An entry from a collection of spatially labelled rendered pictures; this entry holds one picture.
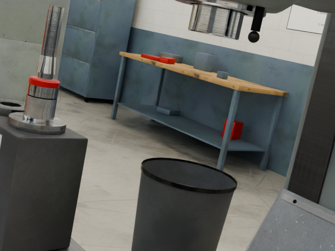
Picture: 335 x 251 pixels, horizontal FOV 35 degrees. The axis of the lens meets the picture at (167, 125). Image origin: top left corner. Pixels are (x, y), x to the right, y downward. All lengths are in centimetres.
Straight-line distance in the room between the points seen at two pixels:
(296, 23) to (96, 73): 319
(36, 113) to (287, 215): 43
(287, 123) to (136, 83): 288
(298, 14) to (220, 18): 542
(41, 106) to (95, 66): 695
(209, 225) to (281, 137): 346
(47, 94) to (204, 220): 168
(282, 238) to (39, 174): 39
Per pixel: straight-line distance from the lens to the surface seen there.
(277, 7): 46
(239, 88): 517
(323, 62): 86
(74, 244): 91
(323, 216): 85
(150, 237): 248
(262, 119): 601
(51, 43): 82
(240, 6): 45
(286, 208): 88
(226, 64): 648
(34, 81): 82
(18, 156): 78
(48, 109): 83
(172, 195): 236
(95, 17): 777
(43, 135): 81
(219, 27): 47
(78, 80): 800
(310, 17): 579
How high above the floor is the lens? 128
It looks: 10 degrees down
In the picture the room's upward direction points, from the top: 11 degrees clockwise
